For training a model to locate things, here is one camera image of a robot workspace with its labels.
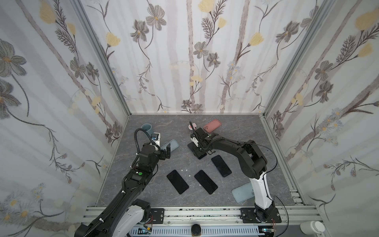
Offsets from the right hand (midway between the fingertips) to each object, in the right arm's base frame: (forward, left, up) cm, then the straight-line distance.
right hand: (195, 146), depth 96 cm
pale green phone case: (-28, -28, -2) cm, 39 cm away
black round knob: (-46, 0, +8) cm, 47 cm away
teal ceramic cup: (+14, +34, -1) cm, 37 cm away
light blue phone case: (+3, +15, -5) cm, 16 cm away
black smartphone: (-22, +10, -6) cm, 25 cm away
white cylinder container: (-44, -52, +9) cm, 69 cm away
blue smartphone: (-6, 0, +6) cm, 8 cm away
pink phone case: (+22, -14, -6) cm, 27 cm away
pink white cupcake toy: (+19, +1, -3) cm, 20 cm away
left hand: (-6, +21, +16) cm, 27 cm away
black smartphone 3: (-12, -17, -2) cm, 21 cm away
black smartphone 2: (-22, -7, -3) cm, 23 cm away
